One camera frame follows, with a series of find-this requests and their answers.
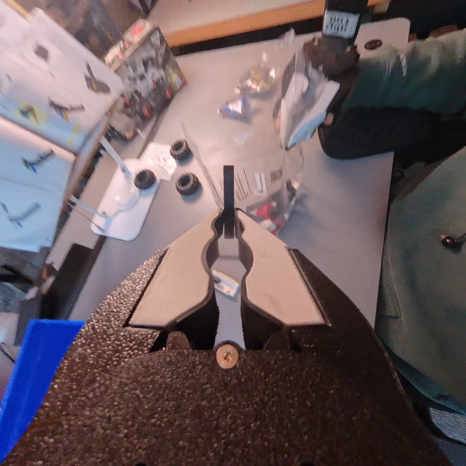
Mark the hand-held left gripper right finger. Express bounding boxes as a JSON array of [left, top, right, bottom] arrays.
[[233, 211, 327, 347]]

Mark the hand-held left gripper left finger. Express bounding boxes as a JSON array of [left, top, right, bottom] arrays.
[[128, 211, 226, 347]]

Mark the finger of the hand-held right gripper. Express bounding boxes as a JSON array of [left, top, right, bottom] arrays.
[[279, 66, 308, 149], [290, 77, 341, 150]]

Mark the small bag of toy pins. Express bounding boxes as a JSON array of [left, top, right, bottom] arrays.
[[218, 98, 255, 121]]

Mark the large clear plastic bag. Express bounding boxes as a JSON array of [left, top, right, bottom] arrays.
[[181, 29, 343, 236]]

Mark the grey toy beam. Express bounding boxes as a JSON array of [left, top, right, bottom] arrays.
[[222, 166, 238, 240]]

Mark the blue storage bin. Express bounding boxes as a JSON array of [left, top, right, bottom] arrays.
[[0, 318, 87, 447]]

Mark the person's right forearm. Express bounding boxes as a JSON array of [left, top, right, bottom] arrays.
[[337, 29, 466, 118]]

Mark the small bag of toy parts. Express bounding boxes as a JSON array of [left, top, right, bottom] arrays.
[[240, 64, 282, 96]]

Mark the red toy wheel hub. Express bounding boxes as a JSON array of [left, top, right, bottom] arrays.
[[255, 202, 282, 223]]

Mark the white stand base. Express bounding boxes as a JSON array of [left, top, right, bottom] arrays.
[[69, 139, 163, 243]]

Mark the black toy tire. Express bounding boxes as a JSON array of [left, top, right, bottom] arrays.
[[169, 139, 193, 163], [175, 172, 203, 196], [133, 168, 158, 191]]

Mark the background wooden table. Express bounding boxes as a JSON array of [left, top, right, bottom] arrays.
[[149, 0, 330, 46]]

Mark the white sticker sheet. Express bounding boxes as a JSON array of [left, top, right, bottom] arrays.
[[138, 141, 180, 182]]

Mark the person's torso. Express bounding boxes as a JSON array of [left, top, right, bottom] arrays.
[[374, 146, 466, 439]]

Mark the toy truck box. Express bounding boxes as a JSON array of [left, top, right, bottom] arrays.
[[102, 21, 187, 143]]

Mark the instruction booklet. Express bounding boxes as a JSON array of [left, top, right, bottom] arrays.
[[0, 6, 125, 252]]

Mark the black cord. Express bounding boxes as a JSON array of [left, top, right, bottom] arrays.
[[440, 231, 466, 252]]

